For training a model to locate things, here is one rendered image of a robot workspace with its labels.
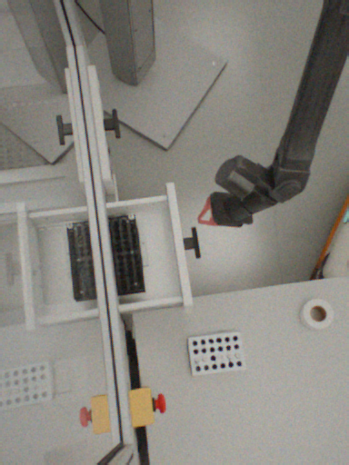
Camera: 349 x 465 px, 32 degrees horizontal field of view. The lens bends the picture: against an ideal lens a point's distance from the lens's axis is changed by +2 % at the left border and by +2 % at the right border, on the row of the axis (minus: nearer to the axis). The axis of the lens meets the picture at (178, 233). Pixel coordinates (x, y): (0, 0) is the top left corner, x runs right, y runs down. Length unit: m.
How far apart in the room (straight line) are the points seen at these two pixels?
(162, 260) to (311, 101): 0.56
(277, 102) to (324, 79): 1.50
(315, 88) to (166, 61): 1.55
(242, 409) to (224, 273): 0.89
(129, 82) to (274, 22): 0.66
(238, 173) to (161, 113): 1.32
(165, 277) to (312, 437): 0.48
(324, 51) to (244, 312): 0.70
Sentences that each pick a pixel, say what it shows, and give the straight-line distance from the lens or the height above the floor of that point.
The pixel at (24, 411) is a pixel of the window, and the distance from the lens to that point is 0.46.
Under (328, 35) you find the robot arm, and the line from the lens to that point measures 0.99.
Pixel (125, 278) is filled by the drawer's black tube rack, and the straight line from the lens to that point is 1.34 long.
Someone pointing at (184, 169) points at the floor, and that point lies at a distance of 2.37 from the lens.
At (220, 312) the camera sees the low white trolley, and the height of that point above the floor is 0.76.
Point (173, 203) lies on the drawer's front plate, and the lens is 1.35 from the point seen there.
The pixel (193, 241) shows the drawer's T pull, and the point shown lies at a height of 0.91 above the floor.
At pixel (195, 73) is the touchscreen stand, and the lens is 2.52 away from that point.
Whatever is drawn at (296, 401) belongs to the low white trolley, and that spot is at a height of 0.76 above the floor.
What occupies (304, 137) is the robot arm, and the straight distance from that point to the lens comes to 1.09.
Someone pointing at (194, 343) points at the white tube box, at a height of 0.76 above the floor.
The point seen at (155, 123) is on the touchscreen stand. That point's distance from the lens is 2.41.
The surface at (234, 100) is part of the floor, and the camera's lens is 2.51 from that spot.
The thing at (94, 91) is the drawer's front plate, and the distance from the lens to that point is 1.47.
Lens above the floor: 2.21
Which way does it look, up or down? 75 degrees down
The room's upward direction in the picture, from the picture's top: 3 degrees clockwise
